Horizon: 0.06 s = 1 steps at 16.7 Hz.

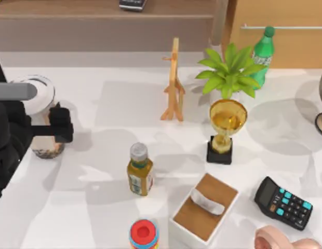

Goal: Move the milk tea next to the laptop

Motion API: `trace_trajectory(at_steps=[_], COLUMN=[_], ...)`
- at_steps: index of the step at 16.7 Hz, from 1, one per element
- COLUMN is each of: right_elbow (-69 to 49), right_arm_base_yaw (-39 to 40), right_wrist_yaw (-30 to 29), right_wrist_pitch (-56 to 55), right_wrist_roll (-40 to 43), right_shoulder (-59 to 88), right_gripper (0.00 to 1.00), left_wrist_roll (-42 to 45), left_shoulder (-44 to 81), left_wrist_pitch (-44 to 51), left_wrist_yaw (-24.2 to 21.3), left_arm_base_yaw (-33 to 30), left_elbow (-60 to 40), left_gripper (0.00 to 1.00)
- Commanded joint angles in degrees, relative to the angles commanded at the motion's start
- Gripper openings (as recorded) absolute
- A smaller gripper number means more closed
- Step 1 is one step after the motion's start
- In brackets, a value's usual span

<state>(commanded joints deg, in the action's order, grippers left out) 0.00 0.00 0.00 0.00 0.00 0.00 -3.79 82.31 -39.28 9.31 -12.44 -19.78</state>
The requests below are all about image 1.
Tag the milk tea cup white lid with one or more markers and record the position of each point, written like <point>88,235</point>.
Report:
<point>42,88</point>

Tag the yellow tea bottle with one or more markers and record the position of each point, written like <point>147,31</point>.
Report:
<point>140,176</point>

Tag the wooden open shelf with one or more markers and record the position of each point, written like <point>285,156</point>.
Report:
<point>104,31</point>

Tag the wooden framed blackboard stand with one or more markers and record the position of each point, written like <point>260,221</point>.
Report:
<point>174,77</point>

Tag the dark flat device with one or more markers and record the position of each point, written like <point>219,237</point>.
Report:
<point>132,4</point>

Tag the wooden topped white tissue box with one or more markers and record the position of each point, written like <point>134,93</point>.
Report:
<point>202,210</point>

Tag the gold trophy black base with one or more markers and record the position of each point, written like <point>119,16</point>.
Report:
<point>227,116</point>

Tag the green potted plant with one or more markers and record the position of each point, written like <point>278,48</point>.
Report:
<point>228,70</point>

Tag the green bottle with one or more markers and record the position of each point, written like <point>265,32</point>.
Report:
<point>265,49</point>

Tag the black calculator blue keys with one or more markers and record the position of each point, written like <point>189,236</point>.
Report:
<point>283,202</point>

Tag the pink rounded object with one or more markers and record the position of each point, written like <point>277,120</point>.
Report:
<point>270,238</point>

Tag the wooden cupboard door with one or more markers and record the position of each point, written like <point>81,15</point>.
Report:
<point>293,49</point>

